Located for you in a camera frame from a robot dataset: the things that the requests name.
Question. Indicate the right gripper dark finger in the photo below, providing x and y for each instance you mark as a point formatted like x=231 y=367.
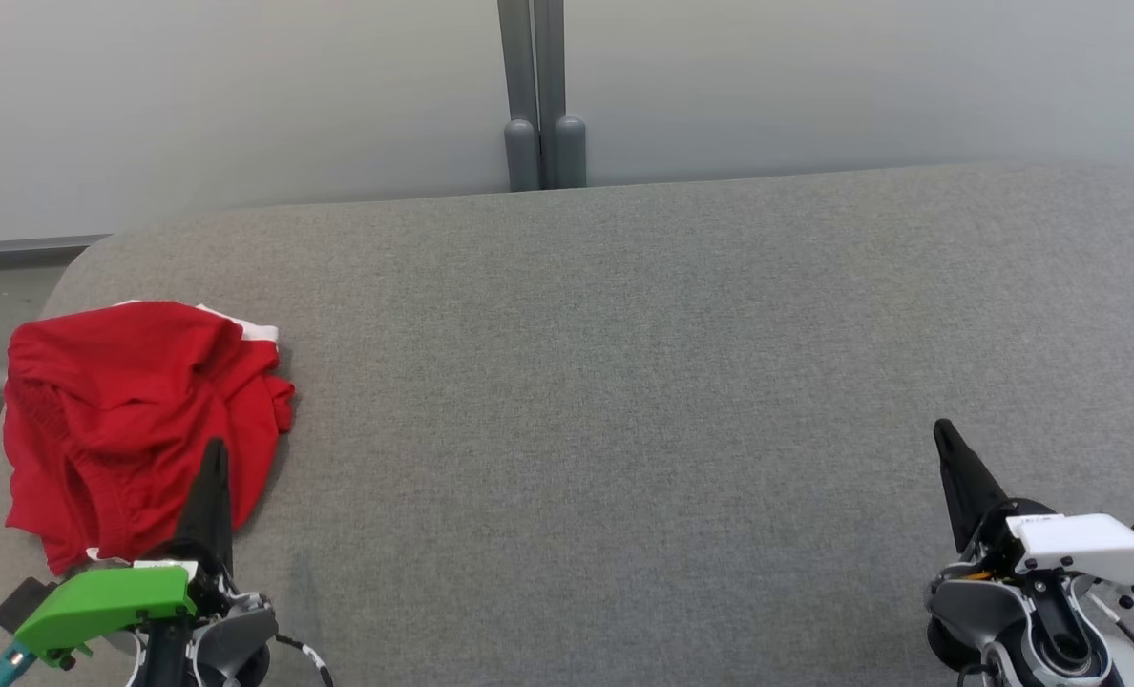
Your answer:
x=968 y=487

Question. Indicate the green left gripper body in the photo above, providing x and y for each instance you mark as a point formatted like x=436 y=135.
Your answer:
x=109 y=596

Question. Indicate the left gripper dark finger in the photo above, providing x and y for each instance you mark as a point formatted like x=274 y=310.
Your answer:
x=209 y=506

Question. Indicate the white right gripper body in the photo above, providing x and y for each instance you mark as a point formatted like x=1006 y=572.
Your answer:
x=1082 y=542

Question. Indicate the red shorts white stripes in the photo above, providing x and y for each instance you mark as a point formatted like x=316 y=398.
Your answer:
x=109 y=410

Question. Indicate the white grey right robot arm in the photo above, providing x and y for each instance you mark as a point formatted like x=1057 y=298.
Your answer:
x=977 y=606

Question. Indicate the grey fabric sofa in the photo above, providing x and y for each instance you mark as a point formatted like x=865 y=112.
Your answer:
x=624 y=382

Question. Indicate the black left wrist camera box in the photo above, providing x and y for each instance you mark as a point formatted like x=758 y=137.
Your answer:
x=23 y=603

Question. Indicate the teal left camera connector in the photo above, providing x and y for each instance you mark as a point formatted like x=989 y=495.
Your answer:
x=9 y=663

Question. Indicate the grey baseboard rail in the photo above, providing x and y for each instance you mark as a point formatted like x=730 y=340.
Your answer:
x=13 y=250

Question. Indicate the grey partition post rounded foot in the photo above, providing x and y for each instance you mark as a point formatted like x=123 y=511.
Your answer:
x=562 y=95
x=519 y=95

